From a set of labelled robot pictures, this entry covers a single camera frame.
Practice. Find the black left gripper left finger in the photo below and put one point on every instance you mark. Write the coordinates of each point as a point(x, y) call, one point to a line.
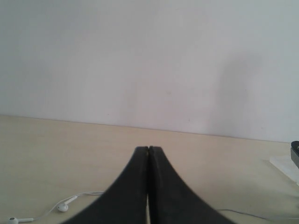
point(125, 201)

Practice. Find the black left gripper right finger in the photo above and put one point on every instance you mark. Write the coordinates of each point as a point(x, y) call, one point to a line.
point(171, 200)

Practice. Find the clear plastic storage case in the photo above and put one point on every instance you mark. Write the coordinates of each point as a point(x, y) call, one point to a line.
point(286, 166)

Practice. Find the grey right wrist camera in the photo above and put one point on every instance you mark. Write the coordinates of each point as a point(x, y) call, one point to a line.
point(295, 153)

